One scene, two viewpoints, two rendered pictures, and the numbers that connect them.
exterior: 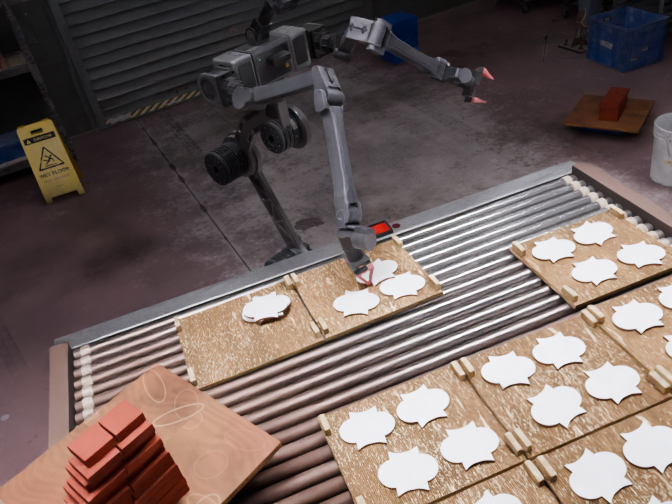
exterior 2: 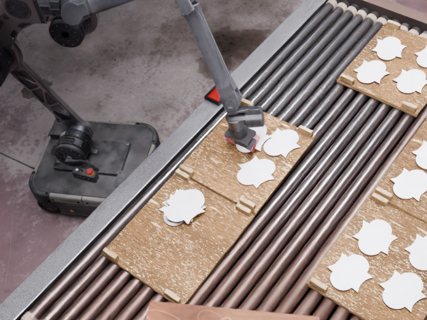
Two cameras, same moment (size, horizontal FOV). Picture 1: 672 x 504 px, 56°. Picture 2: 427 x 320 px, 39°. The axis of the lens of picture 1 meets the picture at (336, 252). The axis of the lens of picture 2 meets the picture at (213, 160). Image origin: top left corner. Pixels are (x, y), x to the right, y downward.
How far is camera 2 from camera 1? 1.06 m
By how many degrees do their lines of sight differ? 28
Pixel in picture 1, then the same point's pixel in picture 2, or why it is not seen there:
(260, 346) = (206, 243)
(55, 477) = not seen: outside the picture
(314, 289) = (208, 173)
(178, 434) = not seen: outside the picture
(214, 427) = not seen: outside the picture
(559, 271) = (387, 89)
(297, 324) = (221, 210)
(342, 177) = (222, 70)
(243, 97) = (77, 12)
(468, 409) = (406, 226)
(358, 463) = (363, 302)
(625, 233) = (409, 41)
